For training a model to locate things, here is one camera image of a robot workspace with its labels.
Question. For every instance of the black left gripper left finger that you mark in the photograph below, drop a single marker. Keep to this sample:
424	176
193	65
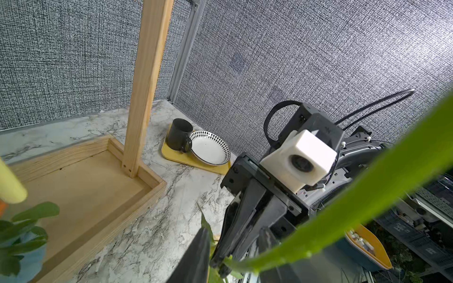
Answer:
194	265

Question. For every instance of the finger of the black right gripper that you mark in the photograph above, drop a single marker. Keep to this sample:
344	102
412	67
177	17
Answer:
253	193
249	231

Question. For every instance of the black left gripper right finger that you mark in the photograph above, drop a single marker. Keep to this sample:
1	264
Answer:
276	270

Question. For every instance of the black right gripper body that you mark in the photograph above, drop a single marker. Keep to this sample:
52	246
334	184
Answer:
246	175

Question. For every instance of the blue flower with stem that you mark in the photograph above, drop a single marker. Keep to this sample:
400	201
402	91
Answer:
24	243

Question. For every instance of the peach rose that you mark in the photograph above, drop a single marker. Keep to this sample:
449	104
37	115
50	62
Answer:
423	154

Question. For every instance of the orange clothespin lowest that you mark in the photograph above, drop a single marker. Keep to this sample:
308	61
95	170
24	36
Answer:
3	207

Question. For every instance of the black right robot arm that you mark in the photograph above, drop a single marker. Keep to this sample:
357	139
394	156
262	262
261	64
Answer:
353	153

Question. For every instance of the wooden clothes rack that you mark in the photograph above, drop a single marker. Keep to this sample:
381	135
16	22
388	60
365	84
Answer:
100	185

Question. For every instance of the white dotted plate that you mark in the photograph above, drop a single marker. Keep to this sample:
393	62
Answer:
209	148

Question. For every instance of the yellow tray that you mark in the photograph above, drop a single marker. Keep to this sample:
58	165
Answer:
190	159

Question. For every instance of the black mug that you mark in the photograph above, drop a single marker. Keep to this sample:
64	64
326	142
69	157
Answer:
178	137

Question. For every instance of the yellow bin with items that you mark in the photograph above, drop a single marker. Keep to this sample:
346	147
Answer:
365	249

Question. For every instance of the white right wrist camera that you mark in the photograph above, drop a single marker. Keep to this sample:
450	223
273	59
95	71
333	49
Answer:
303	159

